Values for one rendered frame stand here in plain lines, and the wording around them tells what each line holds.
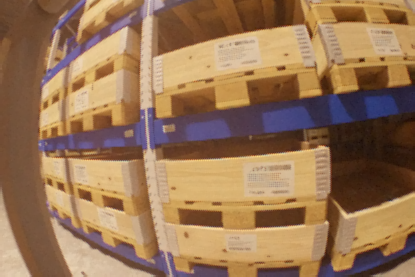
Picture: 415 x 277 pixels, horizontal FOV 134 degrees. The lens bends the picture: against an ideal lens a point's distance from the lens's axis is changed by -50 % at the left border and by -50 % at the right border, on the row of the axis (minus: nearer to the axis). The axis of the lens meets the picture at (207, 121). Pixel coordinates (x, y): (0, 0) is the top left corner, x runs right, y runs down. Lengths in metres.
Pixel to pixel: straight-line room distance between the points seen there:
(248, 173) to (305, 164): 0.24
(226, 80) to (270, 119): 0.26
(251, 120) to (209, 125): 0.20
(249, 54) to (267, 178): 0.54
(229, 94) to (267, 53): 0.25
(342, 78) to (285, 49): 0.29
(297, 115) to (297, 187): 0.31
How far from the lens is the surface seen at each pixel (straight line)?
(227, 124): 0.82
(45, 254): 0.15
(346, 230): 0.96
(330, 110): 0.85
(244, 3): 1.71
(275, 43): 0.84
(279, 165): 0.74
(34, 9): 0.15
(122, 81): 1.12
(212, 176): 0.79
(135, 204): 1.12
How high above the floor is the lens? 1.05
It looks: 6 degrees up
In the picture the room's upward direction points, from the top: 6 degrees counter-clockwise
